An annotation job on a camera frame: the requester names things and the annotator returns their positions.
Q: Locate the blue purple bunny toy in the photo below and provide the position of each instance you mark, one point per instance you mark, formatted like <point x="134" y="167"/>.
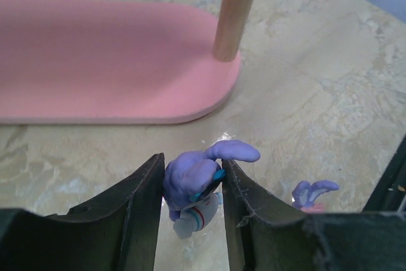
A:
<point x="191" y="180"/>

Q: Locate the pink three-tier shelf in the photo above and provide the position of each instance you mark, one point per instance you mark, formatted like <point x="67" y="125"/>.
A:
<point x="106" y="62"/>

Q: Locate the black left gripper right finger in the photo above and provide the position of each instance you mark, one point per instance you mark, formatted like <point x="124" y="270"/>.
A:
<point x="265" y="233"/>

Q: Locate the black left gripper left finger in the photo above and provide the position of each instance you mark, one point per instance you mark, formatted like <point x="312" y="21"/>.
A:
<point x="115" y="230"/>

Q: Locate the purple bunny pink disc toy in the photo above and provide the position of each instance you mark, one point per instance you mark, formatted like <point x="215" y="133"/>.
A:
<point x="305" y="195"/>

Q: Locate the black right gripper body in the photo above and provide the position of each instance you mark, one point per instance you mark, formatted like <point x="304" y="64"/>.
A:
<point x="389" y="193"/>

